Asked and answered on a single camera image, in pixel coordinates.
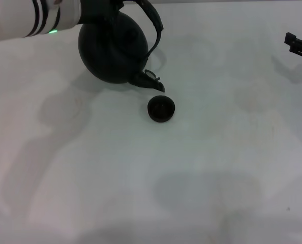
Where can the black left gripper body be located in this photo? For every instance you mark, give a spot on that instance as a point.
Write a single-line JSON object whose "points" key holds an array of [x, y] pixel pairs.
{"points": [[97, 11]]}

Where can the small dark teacup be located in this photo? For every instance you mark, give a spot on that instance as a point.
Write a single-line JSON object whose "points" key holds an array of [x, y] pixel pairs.
{"points": [[161, 109]]}

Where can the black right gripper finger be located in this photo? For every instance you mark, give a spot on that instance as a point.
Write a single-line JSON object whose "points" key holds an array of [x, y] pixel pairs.
{"points": [[301, 47]]}

